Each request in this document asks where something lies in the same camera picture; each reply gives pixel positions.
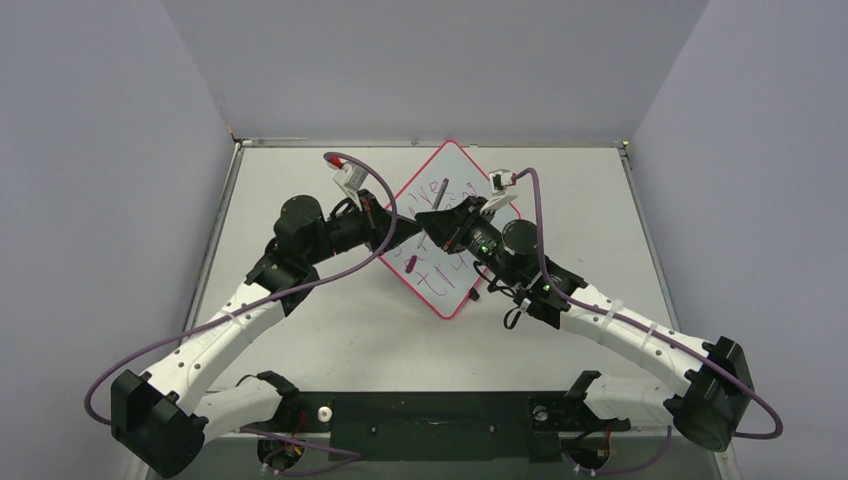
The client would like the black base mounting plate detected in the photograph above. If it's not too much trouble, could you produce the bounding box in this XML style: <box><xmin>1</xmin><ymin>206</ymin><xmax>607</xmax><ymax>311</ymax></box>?
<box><xmin>257</xmin><ymin>391</ymin><xmax>631</xmax><ymax>463</ymax></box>

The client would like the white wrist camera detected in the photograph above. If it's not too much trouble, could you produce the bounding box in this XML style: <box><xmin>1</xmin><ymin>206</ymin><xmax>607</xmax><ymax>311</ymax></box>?
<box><xmin>333</xmin><ymin>162</ymin><xmax>368</xmax><ymax>202</ymax></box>
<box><xmin>481</xmin><ymin>169</ymin><xmax>517</xmax><ymax>215</ymax></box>

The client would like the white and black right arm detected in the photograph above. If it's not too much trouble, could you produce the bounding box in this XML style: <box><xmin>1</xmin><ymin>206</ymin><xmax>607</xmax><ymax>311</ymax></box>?
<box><xmin>415</xmin><ymin>197</ymin><xmax>754</xmax><ymax>452</ymax></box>

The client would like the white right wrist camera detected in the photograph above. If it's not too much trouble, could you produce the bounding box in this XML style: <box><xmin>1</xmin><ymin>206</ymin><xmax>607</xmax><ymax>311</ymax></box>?
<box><xmin>481</xmin><ymin>169</ymin><xmax>517</xmax><ymax>215</ymax></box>

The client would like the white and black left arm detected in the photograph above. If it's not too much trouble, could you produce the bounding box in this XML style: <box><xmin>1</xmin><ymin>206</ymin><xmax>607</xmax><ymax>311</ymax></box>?
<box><xmin>109</xmin><ymin>189</ymin><xmax>421</xmax><ymax>479</ymax></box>

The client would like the pink-framed whiteboard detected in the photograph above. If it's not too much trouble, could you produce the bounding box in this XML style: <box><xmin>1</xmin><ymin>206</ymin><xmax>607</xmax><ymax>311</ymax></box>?
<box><xmin>381</xmin><ymin>140</ymin><xmax>491</xmax><ymax>319</ymax></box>

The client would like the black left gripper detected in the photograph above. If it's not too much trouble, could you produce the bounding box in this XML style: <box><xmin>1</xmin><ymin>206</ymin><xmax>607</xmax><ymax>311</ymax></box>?
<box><xmin>305</xmin><ymin>189</ymin><xmax>422</xmax><ymax>267</ymax></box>

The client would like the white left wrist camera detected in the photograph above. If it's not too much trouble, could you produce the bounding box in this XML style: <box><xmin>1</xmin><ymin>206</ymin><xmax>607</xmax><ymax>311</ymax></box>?
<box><xmin>333</xmin><ymin>162</ymin><xmax>368</xmax><ymax>202</ymax></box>

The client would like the pink marker cap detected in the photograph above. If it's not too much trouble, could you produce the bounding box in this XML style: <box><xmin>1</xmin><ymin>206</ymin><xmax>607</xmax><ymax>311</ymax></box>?
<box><xmin>405</xmin><ymin>255</ymin><xmax>418</xmax><ymax>273</ymax></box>

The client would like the pink marker pen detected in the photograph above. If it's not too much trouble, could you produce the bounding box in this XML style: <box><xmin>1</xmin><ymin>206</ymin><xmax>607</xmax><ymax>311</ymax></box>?
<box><xmin>432</xmin><ymin>178</ymin><xmax>450</xmax><ymax>211</ymax></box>

